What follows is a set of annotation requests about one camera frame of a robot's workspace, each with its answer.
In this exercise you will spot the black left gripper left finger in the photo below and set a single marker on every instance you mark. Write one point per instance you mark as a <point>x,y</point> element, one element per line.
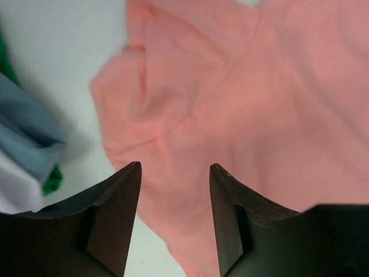
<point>87,234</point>

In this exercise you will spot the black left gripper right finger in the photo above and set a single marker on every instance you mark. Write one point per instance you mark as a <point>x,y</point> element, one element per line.
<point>258,237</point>

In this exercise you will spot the green t shirt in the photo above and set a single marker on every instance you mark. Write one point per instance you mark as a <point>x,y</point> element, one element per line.
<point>54,181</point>

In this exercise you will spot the white t shirt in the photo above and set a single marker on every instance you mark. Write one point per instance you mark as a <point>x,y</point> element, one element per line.
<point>20,191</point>

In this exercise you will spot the grey-blue t shirt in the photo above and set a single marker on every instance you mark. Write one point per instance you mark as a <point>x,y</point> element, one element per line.
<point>29,135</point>

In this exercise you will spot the pink t shirt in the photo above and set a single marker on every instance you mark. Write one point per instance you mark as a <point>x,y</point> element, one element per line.
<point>276,93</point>

